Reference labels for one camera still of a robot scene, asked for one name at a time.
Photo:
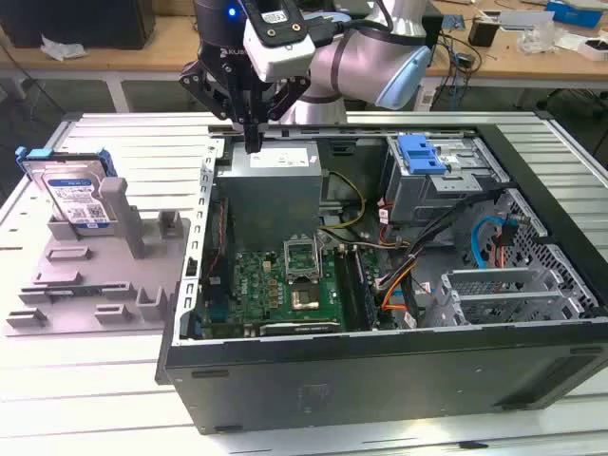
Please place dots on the white box with black inlay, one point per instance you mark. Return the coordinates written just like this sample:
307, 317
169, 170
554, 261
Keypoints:
594, 47

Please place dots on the wooden desk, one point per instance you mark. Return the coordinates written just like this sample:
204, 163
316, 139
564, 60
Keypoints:
166, 52

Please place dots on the green RAM stick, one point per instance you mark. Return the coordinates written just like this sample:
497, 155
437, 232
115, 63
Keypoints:
92, 289
365, 290

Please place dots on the hard disk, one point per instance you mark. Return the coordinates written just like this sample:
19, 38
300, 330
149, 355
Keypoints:
71, 195

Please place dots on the blue cardboard box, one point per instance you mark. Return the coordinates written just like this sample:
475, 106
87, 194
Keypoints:
575, 12

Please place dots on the black power adapter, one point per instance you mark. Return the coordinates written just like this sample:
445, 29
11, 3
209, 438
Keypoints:
463, 60

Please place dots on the small black cube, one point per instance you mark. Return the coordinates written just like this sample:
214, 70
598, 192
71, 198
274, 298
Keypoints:
482, 33

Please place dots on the grey metal disk bay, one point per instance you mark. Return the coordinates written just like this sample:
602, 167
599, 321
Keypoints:
494, 275

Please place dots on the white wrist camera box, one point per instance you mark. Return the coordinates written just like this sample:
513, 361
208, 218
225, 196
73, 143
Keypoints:
285, 57

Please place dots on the grey parts rack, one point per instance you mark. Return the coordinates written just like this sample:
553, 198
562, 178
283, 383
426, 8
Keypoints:
119, 266

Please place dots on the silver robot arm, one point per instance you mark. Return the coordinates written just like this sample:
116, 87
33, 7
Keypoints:
351, 62

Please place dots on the CPU socket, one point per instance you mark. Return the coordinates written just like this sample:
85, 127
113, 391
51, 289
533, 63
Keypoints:
304, 299

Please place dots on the black graphics card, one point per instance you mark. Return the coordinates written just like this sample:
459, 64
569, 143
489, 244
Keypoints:
294, 328

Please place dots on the black case fan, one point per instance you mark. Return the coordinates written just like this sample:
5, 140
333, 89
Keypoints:
219, 237

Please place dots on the black PC case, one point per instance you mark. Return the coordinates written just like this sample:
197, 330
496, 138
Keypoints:
380, 380

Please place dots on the grey optical drive cage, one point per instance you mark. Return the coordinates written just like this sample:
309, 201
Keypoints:
427, 199

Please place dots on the green motherboard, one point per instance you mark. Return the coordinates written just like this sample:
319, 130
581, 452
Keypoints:
256, 280

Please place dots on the black RAM slot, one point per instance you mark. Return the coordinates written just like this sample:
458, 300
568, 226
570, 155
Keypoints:
344, 290
351, 290

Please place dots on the grey flat box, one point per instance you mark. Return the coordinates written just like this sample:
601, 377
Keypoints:
527, 19

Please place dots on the black computer tower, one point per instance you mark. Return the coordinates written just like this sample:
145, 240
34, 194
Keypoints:
95, 24

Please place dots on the clear plastic bags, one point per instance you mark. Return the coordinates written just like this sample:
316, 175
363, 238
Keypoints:
537, 38

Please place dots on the blue plastic latch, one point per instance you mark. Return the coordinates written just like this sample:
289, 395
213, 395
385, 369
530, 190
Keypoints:
423, 154

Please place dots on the grey power supply unit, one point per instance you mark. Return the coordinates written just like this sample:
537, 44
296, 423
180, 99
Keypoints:
271, 199

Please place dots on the white crumpled paper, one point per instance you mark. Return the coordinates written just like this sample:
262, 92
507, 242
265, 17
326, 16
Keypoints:
64, 47

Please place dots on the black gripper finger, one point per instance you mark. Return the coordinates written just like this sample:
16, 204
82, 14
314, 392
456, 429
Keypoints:
287, 97
204, 85

